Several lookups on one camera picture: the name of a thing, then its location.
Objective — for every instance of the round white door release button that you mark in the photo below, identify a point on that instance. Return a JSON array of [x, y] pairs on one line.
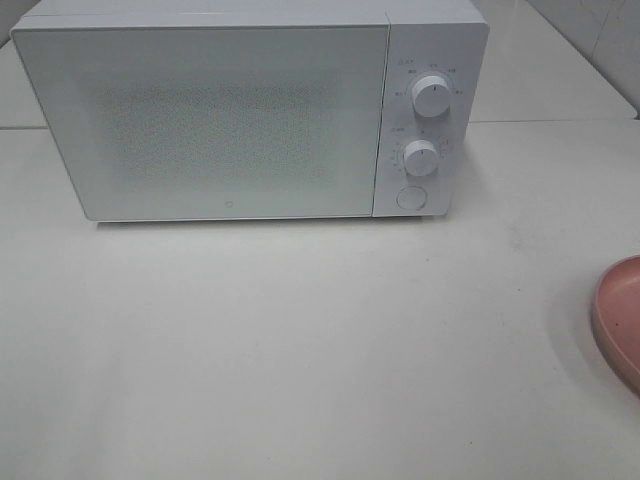
[[412, 198]]

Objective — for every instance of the white microwave door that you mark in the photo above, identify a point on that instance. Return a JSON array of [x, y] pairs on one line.
[[199, 124]]

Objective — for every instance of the pink round plate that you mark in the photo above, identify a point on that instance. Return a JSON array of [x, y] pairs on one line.
[[615, 319]]

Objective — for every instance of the lower white timer knob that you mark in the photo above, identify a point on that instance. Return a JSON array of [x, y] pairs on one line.
[[420, 158]]

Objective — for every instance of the upper white power knob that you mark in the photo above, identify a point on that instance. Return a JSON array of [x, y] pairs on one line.
[[431, 95]]

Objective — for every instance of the white microwave oven body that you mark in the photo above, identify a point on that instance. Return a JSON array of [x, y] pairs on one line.
[[446, 37]]

